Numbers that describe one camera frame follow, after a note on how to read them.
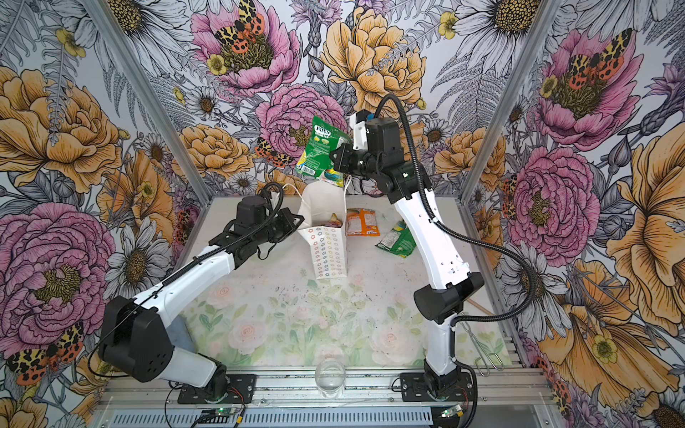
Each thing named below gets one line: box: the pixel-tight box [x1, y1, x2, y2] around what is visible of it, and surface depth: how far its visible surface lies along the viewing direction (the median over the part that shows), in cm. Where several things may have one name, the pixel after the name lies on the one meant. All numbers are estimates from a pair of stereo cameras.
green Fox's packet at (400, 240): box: [374, 219, 417, 259], surface depth 104 cm
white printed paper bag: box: [297, 179, 347, 280], surface depth 89 cm
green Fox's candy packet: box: [295, 115, 352, 179], surface depth 70 cm
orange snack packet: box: [346, 207, 381, 238], surface depth 111 cm
